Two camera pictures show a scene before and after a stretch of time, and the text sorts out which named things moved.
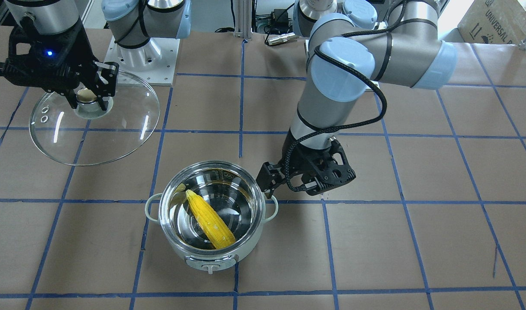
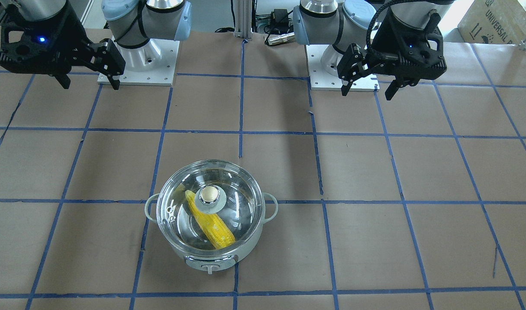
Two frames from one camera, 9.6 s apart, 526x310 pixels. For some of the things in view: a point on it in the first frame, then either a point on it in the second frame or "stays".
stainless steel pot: (213, 213) stays
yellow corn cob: (219, 233) stays
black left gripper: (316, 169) -> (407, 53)
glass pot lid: (87, 136) -> (210, 205)
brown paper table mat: (442, 214) stays
